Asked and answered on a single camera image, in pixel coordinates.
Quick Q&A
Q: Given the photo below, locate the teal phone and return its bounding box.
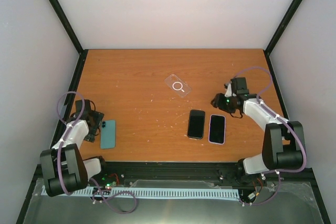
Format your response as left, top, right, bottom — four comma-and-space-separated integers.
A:
100, 120, 116, 150

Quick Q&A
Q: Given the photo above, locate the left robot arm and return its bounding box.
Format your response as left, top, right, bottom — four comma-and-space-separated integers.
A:
40, 99, 109, 197

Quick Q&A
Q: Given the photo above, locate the black phone case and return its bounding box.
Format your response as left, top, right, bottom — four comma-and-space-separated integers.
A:
187, 109, 206, 140

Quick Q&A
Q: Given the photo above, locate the light blue cable duct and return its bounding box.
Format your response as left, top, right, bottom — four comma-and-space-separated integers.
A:
41, 185, 241, 200

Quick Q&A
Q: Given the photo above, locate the clear magsafe phone case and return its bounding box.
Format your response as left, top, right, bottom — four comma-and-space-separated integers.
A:
164, 74, 192, 98

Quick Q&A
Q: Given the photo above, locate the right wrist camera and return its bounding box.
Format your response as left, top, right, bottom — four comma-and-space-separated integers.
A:
224, 82, 233, 98

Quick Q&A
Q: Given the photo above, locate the black aluminium frame rail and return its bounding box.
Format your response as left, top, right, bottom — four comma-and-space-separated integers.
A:
35, 162, 315, 196

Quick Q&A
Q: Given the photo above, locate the metal base plate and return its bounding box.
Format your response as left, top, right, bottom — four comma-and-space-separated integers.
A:
23, 180, 324, 223

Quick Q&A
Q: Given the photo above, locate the black screen phone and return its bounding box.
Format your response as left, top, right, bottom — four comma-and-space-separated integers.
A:
187, 110, 205, 138

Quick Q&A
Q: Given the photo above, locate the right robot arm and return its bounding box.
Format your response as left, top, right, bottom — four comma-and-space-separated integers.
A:
211, 77, 307, 175

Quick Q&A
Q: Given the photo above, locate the lavender phone case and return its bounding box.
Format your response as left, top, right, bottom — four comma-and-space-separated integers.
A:
208, 114, 227, 145

